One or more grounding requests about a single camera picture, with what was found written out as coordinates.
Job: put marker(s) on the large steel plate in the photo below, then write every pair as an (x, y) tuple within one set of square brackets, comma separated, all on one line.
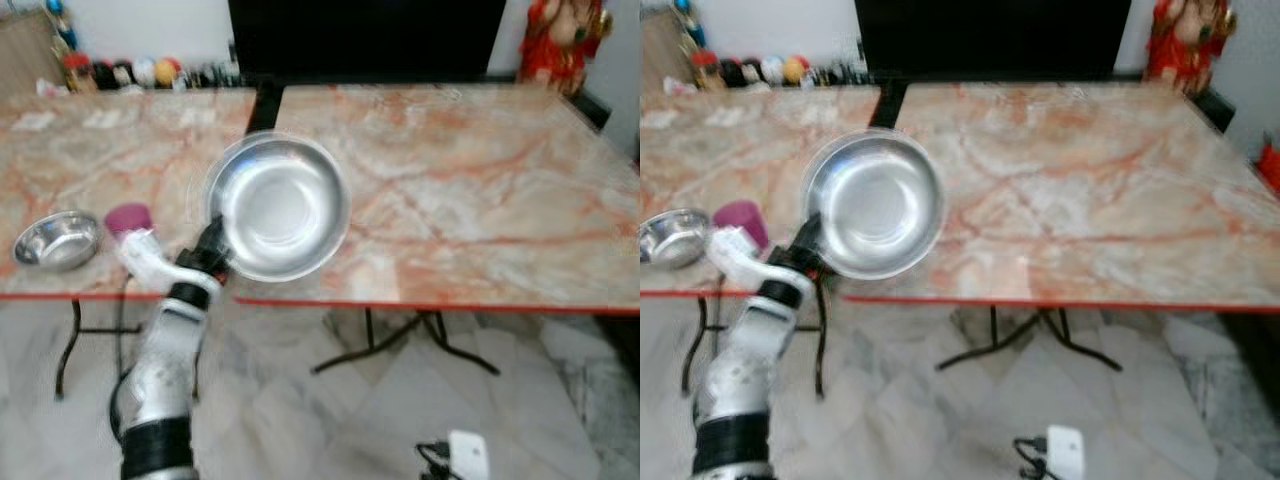
[(280, 205), (875, 205)]

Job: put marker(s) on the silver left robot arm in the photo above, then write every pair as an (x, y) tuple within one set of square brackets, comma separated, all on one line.
[(160, 385), (745, 385)]

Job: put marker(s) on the purple cup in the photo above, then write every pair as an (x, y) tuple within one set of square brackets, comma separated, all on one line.
[(130, 217), (744, 220)]

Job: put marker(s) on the marble pattern folding table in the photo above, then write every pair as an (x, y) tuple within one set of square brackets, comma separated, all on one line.
[(470, 190), (100, 170), (1090, 190), (730, 165)]

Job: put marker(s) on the small steel bowl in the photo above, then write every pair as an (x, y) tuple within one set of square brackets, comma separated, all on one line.
[(672, 236), (58, 240)]

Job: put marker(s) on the orange yellow round toy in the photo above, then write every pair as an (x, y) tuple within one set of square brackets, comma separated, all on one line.
[(796, 70), (168, 72)]

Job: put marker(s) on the white round toy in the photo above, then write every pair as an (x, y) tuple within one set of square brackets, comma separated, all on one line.
[(772, 69), (145, 71)]

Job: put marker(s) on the black plush toy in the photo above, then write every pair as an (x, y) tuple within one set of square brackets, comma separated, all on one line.
[(735, 73), (105, 76)]

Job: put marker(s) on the red lid jar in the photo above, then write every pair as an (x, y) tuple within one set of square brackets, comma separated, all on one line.
[(76, 72), (705, 70)]

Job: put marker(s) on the white tissue pack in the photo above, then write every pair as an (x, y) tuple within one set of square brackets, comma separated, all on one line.
[(48, 88), (678, 86)]

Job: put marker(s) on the black television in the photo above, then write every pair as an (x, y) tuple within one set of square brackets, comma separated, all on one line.
[(990, 38), (365, 38)]

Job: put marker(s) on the gold trophy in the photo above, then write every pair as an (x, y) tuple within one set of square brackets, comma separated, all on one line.
[(685, 18), (57, 20)]

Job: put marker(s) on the black box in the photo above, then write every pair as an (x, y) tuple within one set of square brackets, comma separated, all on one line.
[(1216, 106), (592, 106)]

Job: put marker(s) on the red gold statue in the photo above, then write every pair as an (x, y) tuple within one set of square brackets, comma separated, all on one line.
[(1190, 40), (565, 40)]

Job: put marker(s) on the red container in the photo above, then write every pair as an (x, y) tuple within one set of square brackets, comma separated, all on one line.
[(1271, 166)]

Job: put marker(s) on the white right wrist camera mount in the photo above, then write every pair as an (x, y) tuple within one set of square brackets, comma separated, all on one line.
[(1064, 452), (468, 455)]

